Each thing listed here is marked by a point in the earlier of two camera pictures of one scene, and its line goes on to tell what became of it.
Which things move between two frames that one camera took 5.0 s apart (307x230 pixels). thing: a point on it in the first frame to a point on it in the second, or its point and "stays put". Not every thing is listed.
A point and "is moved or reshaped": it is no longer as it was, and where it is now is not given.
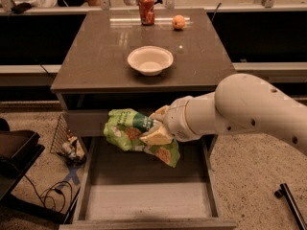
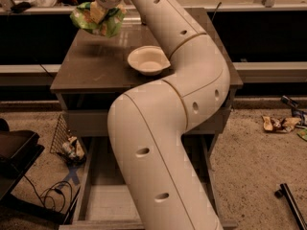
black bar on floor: x=285 y=192 stays put
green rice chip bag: x=124 y=128 is moved or reshaped
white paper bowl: x=151 y=59 stays put
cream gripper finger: x=156 y=136 to x=97 y=11
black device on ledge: x=20 y=8 stays put
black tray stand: x=18 y=149 stays put
